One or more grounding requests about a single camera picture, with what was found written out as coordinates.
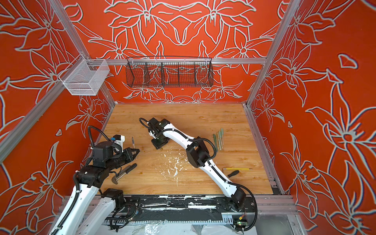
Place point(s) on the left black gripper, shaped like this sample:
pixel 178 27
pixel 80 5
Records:
pixel 130 156

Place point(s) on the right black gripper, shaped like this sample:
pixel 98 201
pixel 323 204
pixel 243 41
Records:
pixel 156 145

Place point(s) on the dark green pen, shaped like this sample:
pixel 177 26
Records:
pixel 215 141

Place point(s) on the beige fountain pen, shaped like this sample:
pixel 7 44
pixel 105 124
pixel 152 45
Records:
pixel 218 135

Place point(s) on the light green pen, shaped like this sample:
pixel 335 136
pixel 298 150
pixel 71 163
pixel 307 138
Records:
pixel 222 136

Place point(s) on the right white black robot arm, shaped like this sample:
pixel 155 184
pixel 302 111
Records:
pixel 201 153

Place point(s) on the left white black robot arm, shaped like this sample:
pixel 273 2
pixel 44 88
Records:
pixel 88 207

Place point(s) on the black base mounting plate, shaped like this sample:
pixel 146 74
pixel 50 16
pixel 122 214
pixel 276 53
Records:
pixel 217 203

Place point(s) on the yellow hex key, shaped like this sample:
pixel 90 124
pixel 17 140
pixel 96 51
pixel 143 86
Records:
pixel 236 168

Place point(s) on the clear plastic bin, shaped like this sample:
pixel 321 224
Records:
pixel 85 77

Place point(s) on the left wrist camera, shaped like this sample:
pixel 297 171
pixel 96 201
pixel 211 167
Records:
pixel 119 140

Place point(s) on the black handled wrench tool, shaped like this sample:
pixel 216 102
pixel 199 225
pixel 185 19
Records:
pixel 123 172

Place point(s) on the black wire mesh basket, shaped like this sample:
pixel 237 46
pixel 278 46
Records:
pixel 170 72

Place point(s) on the black handled screwdriver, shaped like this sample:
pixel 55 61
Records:
pixel 234 173

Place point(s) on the grey cable tray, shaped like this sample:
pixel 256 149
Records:
pixel 195 218

